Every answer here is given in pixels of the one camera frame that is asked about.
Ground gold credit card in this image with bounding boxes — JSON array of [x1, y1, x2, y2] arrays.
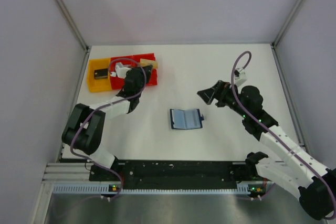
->
[[140, 59, 158, 69]]

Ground blue leather card holder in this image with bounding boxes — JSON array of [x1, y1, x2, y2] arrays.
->
[[170, 109, 204, 130]]

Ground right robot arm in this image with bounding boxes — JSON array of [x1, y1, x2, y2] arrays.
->
[[197, 80, 335, 220]]

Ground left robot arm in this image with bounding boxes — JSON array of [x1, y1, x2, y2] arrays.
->
[[61, 63, 154, 171]]

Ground black card in bin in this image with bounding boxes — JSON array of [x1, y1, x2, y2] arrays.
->
[[94, 68, 109, 80]]

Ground middle red plastic bin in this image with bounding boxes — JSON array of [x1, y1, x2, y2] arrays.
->
[[109, 55, 137, 90]]

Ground red plastic bin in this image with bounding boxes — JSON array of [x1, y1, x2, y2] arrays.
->
[[109, 55, 137, 90], [133, 53, 158, 86]]

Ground right red plastic bin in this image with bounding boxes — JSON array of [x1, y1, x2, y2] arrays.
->
[[133, 53, 158, 86]]

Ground yellow plastic bin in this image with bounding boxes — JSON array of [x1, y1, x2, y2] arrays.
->
[[87, 58, 112, 92]]

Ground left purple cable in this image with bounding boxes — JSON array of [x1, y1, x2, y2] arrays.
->
[[70, 57, 148, 201]]

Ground purple cable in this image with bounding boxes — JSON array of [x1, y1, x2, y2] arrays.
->
[[230, 50, 336, 218], [70, 57, 148, 201]]

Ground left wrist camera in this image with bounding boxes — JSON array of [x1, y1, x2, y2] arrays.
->
[[109, 62, 131, 79]]

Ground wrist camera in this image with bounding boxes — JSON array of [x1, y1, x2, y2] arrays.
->
[[234, 68, 247, 87], [109, 62, 131, 79]]

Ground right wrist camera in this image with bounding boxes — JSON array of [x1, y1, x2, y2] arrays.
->
[[234, 68, 247, 87]]

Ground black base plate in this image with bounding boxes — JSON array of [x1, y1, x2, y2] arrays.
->
[[89, 159, 272, 192]]

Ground white slotted cable duct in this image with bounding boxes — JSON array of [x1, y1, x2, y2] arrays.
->
[[52, 184, 265, 195]]

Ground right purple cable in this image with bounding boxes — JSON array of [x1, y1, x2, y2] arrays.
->
[[230, 50, 336, 218]]

